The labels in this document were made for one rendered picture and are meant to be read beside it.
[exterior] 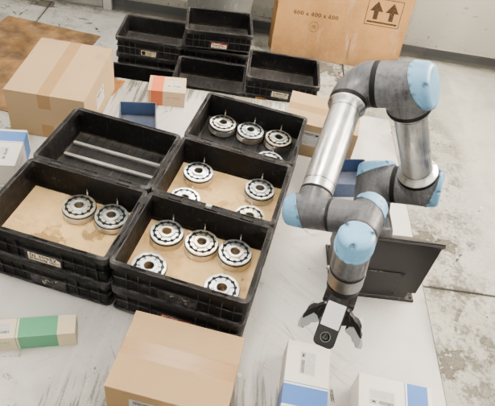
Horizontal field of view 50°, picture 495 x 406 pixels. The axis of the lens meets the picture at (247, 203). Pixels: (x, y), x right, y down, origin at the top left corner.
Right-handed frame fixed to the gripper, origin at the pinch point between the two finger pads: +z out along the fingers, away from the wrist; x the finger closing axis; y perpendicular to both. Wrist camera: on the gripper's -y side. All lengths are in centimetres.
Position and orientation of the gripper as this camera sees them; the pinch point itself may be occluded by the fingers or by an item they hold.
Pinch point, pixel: (327, 339)
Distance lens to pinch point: 130.3
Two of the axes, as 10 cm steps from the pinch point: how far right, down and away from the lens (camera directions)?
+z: -0.3, 7.1, 7.1
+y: 3.8, -6.4, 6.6
